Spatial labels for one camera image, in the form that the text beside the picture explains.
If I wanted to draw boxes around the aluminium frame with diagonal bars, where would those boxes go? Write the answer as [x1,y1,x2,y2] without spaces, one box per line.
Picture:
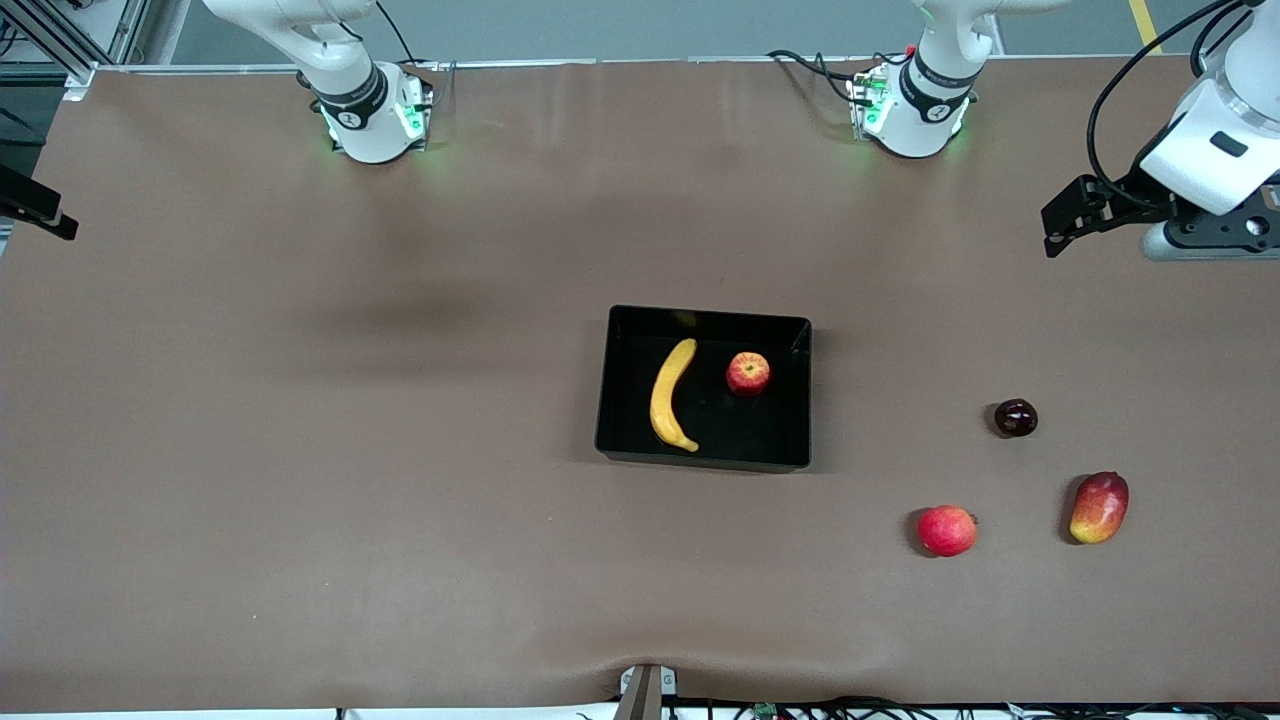
[0,0,151,101]

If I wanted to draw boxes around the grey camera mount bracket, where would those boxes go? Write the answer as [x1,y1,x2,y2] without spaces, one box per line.
[613,662,679,720]

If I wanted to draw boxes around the red pomegranate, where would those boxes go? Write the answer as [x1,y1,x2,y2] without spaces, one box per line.
[917,505,979,558]

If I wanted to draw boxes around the black plastic box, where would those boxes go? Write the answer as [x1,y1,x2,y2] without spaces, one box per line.
[594,304,813,473]

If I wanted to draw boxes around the yellow banana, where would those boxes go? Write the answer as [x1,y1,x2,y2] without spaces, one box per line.
[649,338,701,453]

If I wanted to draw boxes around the black right base cable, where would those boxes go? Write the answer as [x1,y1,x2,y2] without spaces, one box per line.
[375,0,441,71]

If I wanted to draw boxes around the red yellow mango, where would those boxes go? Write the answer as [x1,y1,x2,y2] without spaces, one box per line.
[1069,471,1130,545]

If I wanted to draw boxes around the black left base cables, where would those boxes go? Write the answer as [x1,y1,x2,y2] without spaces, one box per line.
[768,48,863,106]

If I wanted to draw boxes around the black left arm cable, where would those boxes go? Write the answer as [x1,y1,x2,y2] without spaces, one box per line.
[1088,0,1261,201]

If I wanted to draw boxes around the red yellow apple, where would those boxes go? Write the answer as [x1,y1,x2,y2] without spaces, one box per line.
[726,350,772,397]

